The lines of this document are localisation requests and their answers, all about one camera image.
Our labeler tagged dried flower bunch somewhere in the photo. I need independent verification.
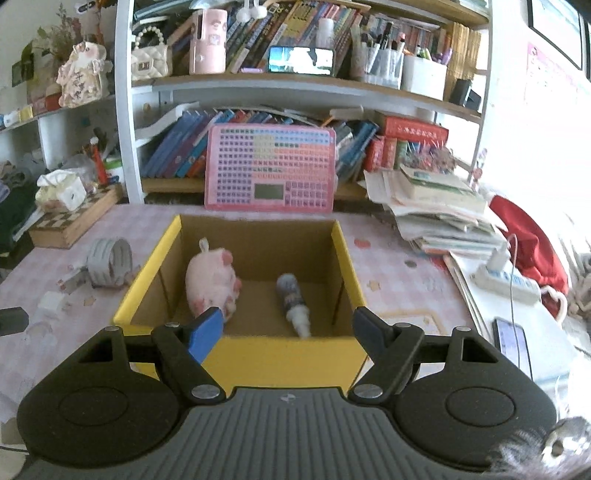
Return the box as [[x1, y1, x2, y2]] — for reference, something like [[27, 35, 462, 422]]
[[32, 0, 100, 61]]

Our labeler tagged row of yellow books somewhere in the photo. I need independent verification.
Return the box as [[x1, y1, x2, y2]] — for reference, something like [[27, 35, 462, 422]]
[[448, 21, 490, 93]]

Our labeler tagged white bookshelf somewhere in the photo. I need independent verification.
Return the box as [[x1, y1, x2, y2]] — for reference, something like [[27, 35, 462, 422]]
[[0, 0, 495, 204]]

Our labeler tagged white green jar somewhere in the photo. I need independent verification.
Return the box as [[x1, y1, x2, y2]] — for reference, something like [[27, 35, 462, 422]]
[[104, 157, 125, 185]]

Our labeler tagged white power strip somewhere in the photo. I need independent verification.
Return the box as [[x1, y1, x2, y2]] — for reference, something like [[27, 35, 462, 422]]
[[471, 268, 541, 303]]

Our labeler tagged clear pen holder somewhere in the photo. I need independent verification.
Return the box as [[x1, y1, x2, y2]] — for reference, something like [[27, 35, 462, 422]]
[[349, 21, 407, 89]]

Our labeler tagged phone with lit screen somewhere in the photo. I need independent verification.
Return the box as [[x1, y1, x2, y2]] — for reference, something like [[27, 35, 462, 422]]
[[268, 45, 335, 77]]

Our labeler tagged white charger plug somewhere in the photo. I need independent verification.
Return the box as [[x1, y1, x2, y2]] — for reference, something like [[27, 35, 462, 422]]
[[487, 247, 509, 273]]

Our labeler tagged black smartphone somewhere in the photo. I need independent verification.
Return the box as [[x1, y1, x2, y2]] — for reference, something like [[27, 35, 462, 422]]
[[492, 317, 534, 379]]

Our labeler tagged row of upright books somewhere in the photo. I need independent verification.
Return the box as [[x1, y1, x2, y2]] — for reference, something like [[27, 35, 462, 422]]
[[226, 0, 365, 75]]

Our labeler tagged row of dark blue books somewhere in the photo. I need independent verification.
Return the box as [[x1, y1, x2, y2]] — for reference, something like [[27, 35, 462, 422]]
[[332, 119, 379, 183]]

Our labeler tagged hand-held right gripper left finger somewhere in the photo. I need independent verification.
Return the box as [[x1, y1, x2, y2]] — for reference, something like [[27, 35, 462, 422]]
[[78, 307, 228, 401]]

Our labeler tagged pink plush doll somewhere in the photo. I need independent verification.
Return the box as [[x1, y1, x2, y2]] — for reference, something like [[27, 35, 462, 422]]
[[56, 41, 114, 109]]

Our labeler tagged pink wall poster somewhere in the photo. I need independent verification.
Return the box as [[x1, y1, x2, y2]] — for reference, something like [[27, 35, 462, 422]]
[[524, 41, 591, 153]]

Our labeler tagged large red box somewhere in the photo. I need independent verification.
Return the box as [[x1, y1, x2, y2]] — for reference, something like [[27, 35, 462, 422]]
[[374, 111, 450, 151]]

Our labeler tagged yellow cardboard box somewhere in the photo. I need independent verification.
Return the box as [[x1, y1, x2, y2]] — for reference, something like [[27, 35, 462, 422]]
[[111, 213, 370, 391]]

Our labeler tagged cream tissue box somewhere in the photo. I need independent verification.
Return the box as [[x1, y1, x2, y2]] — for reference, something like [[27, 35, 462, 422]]
[[35, 169, 88, 213]]

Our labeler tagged pile of dark clothes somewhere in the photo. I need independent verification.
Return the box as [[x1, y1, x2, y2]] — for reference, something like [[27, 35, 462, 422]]
[[0, 159, 47, 259]]

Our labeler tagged grey furry trim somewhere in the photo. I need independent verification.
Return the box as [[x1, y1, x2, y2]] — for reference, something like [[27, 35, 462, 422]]
[[489, 415, 591, 476]]

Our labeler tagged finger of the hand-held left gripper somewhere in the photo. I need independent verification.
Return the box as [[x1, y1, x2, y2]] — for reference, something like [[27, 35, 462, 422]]
[[0, 307, 28, 336]]

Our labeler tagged pink plush pig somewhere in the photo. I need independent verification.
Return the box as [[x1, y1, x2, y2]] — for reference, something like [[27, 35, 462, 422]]
[[185, 237, 243, 321]]

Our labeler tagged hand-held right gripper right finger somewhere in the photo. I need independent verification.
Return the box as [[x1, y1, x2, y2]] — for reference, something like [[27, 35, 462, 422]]
[[347, 306, 502, 401]]

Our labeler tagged white charging cable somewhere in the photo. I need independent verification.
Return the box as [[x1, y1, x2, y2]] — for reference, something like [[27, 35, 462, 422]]
[[505, 233, 520, 370]]

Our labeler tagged small black box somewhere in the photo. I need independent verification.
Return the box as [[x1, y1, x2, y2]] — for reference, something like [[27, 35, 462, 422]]
[[450, 78, 483, 110]]

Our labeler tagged grey white spray bottle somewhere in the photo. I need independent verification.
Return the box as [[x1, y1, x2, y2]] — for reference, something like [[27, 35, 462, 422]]
[[276, 273, 313, 339]]

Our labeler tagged white notebook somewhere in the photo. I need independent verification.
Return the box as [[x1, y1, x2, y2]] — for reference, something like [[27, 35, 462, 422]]
[[443, 251, 583, 384]]

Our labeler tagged pink chart board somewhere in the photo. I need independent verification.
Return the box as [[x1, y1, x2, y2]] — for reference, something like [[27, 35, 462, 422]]
[[204, 124, 337, 213]]

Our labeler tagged white quilted handbag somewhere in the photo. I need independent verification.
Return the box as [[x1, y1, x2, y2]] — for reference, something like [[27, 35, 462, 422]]
[[130, 25, 172, 81]]

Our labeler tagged white storage container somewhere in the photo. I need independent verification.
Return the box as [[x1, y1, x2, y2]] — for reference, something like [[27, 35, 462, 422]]
[[401, 54, 448, 101]]

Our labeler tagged stack of papers and books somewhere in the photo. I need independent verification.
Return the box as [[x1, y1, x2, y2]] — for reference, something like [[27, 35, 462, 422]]
[[362, 161, 509, 257]]

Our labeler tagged grey ribbed roll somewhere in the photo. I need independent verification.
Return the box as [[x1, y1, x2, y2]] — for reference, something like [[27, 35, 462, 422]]
[[86, 237, 134, 290]]

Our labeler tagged black framed picture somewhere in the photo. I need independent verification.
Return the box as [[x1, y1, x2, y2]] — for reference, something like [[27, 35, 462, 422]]
[[526, 0, 587, 71]]

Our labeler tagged small red box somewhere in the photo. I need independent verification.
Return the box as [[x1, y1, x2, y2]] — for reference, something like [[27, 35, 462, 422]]
[[362, 136, 400, 174]]

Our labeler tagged small white block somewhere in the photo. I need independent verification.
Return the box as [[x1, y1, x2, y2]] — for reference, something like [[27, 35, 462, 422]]
[[38, 292, 66, 315]]

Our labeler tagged row of small boxes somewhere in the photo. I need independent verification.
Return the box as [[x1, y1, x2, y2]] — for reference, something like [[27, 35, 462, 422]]
[[0, 92, 63, 130]]

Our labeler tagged wooden chess box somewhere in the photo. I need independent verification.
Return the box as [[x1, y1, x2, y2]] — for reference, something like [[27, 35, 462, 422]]
[[28, 184, 124, 249]]

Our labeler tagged red bag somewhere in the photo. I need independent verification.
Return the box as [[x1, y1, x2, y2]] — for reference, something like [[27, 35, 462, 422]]
[[489, 194, 571, 319]]

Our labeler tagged pink cylindrical container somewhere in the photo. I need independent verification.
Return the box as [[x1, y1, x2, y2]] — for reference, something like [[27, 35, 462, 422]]
[[189, 8, 228, 75]]

